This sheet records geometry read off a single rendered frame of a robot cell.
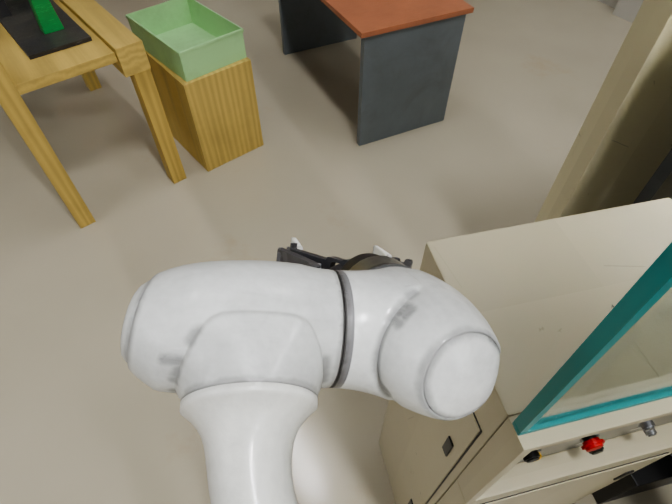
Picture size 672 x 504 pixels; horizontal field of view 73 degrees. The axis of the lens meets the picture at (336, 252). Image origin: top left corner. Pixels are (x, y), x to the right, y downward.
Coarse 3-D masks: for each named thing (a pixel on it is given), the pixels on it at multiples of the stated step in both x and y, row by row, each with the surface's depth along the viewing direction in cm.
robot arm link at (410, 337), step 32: (352, 288) 37; (384, 288) 37; (416, 288) 37; (448, 288) 38; (352, 320) 35; (384, 320) 35; (416, 320) 34; (448, 320) 33; (480, 320) 34; (352, 352) 35; (384, 352) 35; (416, 352) 32; (448, 352) 32; (480, 352) 33; (352, 384) 37; (384, 384) 35; (416, 384) 32; (448, 384) 32; (480, 384) 33; (448, 416) 34
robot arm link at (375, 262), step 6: (366, 258) 51; (372, 258) 50; (378, 258) 50; (384, 258) 50; (390, 258) 50; (360, 264) 50; (366, 264) 49; (372, 264) 48; (378, 264) 48; (384, 264) 47; (390, 264) 47; (396, 264) 47; (402, 264) 49; (354, 270) 50; (360, 270) 48
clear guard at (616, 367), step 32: (640, 288) 38; (608, 320) 43; (640, 320) 43; (576, 352) 49; (608, 352) 48; (640, 352) 50; (576, 384) 54; (608, 384) 58; (640, 384) 61; (544, 416) 63; (576, 416) 66
